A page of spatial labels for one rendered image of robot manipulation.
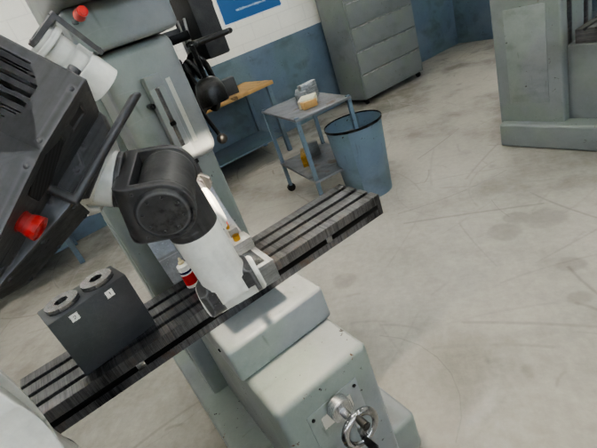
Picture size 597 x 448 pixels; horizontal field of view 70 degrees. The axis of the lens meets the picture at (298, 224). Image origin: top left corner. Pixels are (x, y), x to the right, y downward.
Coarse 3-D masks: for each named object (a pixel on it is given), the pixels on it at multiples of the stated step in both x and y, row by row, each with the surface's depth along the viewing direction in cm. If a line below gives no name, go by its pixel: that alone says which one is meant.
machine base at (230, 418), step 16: (192, 368) 213; (192, 384) 203; (208, 400) 191; (224, 400) 188; (384, 400) 162; (224, 416) 180; (240, 416) 177; (400, 416) 154; (224, 432) 173; (240, 432) 171; (256, 432) 168; (400, 432) 152; (416, 432) 158
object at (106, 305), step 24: (96, 288) 114; (120, 288) 116; (48, 312) 109; (72, 312) 109; (96, 312) 113; (120, 312) 117; (144, 312) 122; (72, 336) 110; (96, 336) 114; (120, 336) 118; (96, 360) 115
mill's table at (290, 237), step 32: (352, 192) 161; (288, 224) 153; (320, 224) 148; (352, 224) 148; (288, 256) 136; (192, 288) 136; (160, 320) 126; (192, 320) 123; (224, 320) 129; (128, 352) 117; (160, 352) 120; (32, 384) 119; (64, 384) 114; (96, 384) 112; (128, 384) 117; (64, 416) 109
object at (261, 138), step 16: (592, 16) 539; (224, 80) 484; (272, 80) 497; (240, 96) 481; (272, 96) 505; (208, 112) 465; (240, 144) 549; (256, 144) 524; (288, 144) 532; (224, 160) 508; (80, 256) 431
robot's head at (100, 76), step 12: (60, 36) 66; (48, 48) 64; (60, 48) 66; (72, 48) 67; (84, 48) 69; (60, 60) 66; (72, 60) 67; (84, 60) 68; (96, 60) 69; (84, 72) 68; (96, 72) 69; (108, 72) 70; (96, 84) 69; (108, 84) 70; (96, 96) 71
